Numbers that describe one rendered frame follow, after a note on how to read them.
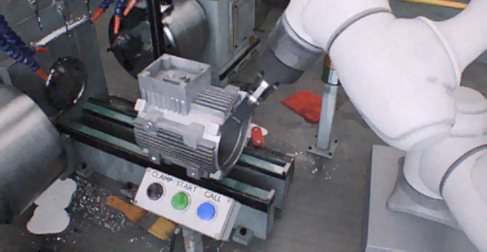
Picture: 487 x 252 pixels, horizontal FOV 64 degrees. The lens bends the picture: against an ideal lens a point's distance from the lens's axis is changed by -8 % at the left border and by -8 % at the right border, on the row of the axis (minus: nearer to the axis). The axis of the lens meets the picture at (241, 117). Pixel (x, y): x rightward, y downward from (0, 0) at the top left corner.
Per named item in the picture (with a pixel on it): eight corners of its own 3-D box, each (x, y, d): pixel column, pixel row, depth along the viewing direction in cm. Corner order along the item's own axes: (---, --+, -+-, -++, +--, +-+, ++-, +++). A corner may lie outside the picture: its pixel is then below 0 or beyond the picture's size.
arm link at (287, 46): (275, 18, 58) (255, 47, 62) (325, 59, 58) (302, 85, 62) (296, -3, 64) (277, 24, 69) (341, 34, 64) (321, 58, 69)
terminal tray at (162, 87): (141, 104, 90) (136, 75, 85) (168, 80, 97) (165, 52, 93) (187, 118, 85) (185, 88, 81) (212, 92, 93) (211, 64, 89)
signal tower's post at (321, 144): (305, 151, 118) (321, 12, 93) (314, 135, 124) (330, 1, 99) (332, 159, 116) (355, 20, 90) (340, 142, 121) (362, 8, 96)
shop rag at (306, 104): (280, 102, 138) (280, 100, 137) (304, 89, 144) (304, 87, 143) (314, 124, 128) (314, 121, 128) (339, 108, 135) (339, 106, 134)
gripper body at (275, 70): (282, 27, 68) (255, 63, 75) (261, 48, 62) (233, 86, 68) (317, 55, 68) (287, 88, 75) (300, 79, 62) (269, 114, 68)
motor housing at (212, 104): (140, 166, 96) (126, 99, 84) (183, 122, 110) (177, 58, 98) (214, 196, 89) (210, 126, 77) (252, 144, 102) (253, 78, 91)
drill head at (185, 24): (96, 88, 123) (80, 11, 108) (170, 33, 153) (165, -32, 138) (164, 109, 115) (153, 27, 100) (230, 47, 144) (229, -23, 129)
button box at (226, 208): (145, 207, 75) (130, 203, 71) (159, 172, 77) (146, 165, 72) (227, 242, 69) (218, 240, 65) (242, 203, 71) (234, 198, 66)
